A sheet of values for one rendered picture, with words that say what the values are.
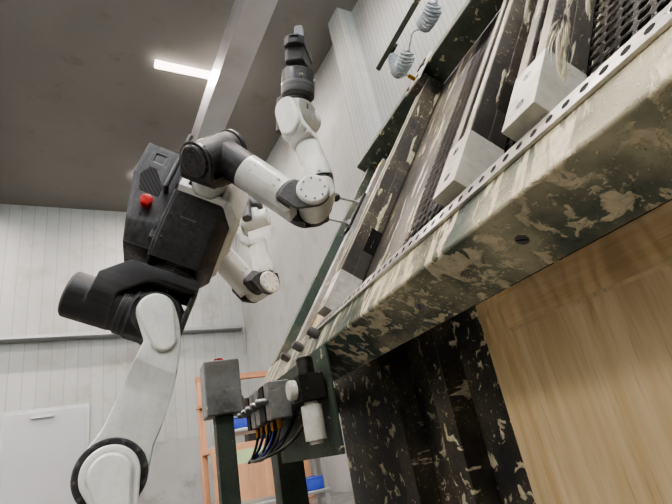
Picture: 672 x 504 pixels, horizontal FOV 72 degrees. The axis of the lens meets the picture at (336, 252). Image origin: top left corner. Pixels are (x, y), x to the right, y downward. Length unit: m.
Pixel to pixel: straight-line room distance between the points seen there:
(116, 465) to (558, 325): 0.87
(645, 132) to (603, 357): 0.41
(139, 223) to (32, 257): 9.98
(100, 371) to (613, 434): 9.97
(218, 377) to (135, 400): 0.56
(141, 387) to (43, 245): 10.21
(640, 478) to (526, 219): 0.42
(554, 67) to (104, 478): 1.05
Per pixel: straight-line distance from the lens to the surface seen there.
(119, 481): 1.10
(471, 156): 0.79
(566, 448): 0.91
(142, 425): 1.15
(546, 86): 0.68
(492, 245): 0.64
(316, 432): 1.08
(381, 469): 1.54
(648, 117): 0.50
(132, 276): 1.22
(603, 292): 0.81
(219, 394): 1.67
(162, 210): 1.27
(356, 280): 1.28
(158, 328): 1.16
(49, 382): 10.40
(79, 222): 11.54
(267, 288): 1.57
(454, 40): 1.88
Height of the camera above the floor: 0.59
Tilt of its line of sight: 22 degrees up
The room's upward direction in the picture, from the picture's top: 11 degrees counter-clockwise
